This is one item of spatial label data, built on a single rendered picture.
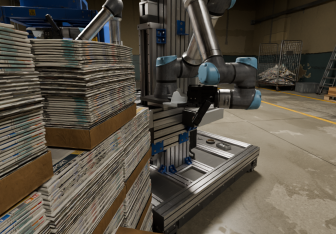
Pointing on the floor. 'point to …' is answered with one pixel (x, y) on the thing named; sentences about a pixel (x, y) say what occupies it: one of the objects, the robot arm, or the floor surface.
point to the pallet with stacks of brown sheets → (331, 94)
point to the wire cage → (278, 70)
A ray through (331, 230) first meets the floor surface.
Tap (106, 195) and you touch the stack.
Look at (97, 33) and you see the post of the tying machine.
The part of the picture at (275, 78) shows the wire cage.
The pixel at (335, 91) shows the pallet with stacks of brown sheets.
